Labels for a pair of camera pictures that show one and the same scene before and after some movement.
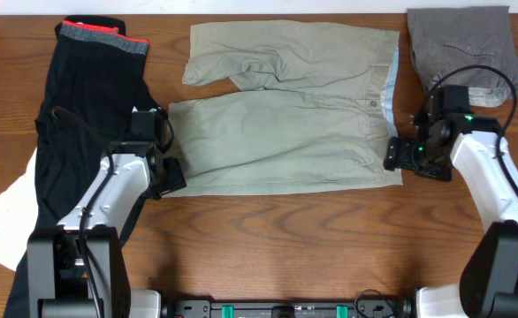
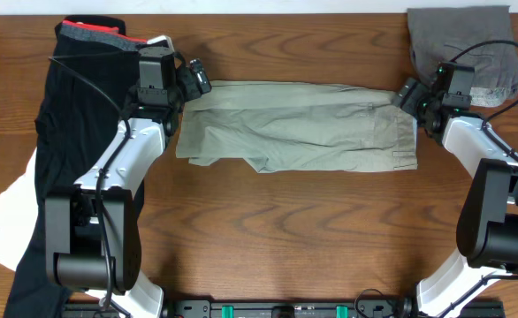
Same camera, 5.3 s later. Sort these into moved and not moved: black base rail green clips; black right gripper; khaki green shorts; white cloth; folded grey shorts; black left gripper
Moved: black right gripper; black left gripper; khaki green shorts
Not moved: black base rail green clips; white cloth; folded grey shorts
